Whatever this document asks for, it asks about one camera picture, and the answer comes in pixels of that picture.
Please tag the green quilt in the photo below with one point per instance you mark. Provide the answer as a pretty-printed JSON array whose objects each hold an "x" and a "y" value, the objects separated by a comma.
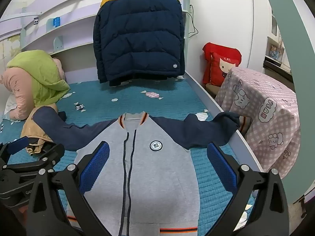
[{"x": 41, "y": 73}]

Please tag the white bed frame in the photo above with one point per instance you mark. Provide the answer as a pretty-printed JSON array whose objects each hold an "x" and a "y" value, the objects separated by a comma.
[{"x": 246, "y": 147}]

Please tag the pink checked cartoon cloth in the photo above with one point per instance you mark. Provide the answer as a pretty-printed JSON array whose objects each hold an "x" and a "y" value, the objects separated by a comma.
[{"x": 265, "y": 127}]

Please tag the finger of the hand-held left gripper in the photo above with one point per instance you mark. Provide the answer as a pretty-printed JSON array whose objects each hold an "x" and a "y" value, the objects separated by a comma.
[
  {"x": 51, "y": 154},
  {"x": 18, "y": 143}
]

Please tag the white pillow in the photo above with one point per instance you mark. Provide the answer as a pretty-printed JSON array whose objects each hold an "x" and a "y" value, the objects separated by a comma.
[{"x": 9, "y": 105}]

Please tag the teal candy print bed sheet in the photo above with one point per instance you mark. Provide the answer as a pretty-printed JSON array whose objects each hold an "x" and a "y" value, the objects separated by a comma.
[{"x": 172, "y": 98}]

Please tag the white and lavender wall shelf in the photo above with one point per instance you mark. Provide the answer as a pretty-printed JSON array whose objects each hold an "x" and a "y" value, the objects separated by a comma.
[{"x": 73, "y": 36}]

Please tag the pink quilt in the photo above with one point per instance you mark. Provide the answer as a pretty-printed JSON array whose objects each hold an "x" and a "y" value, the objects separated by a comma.
[{"x": 17, "y": 91}]

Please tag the teal door frame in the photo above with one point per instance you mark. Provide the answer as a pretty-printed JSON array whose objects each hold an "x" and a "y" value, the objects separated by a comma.
[{"x": 290, "y": 29}]

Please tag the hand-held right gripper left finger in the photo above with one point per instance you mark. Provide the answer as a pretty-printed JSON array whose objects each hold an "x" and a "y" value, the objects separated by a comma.
[{"x": 94, "y": 167}]

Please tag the navy and yellow puffer jacket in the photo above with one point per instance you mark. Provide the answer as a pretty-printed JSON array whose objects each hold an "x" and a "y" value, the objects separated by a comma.
[{"x": 137, "y": 29}]

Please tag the red cartoon cushion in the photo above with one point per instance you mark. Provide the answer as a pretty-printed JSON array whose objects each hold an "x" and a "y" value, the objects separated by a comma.
[{"x": 219, "y": 66}]

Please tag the black hanging garment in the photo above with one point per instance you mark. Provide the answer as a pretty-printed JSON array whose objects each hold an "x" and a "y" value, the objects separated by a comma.
[{"x": 118, "y": 81}]

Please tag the tan jacket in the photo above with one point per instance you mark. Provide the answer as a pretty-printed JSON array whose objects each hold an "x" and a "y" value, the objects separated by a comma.
[{"x": 32, "y": 127}]

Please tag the small black box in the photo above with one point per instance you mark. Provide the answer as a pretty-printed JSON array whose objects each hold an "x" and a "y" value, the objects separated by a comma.
[{"x": 36, "y": 21}]

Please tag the small blue box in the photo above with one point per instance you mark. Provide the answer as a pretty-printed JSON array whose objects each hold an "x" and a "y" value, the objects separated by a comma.
[{"x": 55, "y": 21}]

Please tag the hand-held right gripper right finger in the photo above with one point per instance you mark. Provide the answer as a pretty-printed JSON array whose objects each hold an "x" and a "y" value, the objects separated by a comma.
[{"x": 221, "y": 167}]

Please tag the grey and navy zip jacket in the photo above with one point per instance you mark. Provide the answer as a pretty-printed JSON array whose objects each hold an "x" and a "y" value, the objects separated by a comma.
[{"x": 160, "y": 177}]

